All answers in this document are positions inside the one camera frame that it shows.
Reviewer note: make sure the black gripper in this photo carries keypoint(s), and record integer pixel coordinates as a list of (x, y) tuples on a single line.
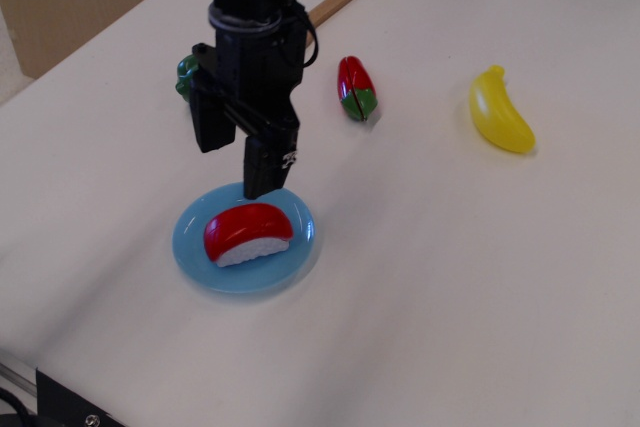
[(245, 82)]

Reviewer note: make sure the red and white toy sushi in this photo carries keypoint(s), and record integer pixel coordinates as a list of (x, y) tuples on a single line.
[(247, 232)]

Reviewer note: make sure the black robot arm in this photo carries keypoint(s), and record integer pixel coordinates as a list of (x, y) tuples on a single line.
[(258, 17)]

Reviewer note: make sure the blue plate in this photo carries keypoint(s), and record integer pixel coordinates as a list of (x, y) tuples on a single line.
[(254, 276)]

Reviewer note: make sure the green toy bell pepper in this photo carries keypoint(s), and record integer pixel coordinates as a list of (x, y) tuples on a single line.
[(185, 70)]

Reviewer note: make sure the red and green toy chili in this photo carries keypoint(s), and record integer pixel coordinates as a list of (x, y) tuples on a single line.
[(356, 91)]

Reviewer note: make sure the yellow toy banana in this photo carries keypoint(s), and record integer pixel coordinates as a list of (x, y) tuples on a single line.
[(494, 115)]

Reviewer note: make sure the black corner bracket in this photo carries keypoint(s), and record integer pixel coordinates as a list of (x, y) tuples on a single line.
[(62, 405)]

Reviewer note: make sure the aluminium frame rail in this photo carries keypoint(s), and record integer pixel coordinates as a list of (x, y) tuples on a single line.
[(19, 378)]

